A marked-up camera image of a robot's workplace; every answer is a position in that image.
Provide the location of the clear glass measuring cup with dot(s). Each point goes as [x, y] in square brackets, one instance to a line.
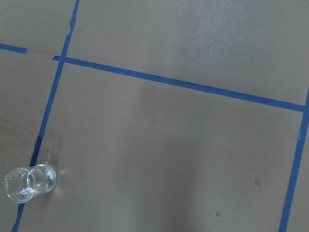
[23, 184]

